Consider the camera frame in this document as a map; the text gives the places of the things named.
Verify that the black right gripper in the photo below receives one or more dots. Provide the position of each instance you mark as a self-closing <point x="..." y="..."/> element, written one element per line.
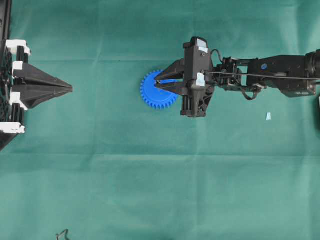
<point x="192" y="73"/>

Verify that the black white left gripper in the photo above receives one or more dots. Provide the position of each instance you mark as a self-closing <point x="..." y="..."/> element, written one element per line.
<point x="16" y="99"/>

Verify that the blue plastic gear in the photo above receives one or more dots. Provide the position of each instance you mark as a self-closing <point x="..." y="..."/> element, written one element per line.
<point x="154" y="97"/>

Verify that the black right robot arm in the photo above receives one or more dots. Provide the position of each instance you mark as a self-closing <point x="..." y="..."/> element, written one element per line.
<point x="293" y="75"/>

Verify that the small light blue tape piece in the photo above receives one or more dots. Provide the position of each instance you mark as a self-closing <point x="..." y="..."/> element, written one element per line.
<point x="268" y="116"/>

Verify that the green table mat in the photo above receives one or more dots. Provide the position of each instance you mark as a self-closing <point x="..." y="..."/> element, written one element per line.
<point x="103" y="164"/>

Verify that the black aluminium frame rail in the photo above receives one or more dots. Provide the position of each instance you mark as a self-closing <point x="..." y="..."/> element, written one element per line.
<point x="5" y="22"/>

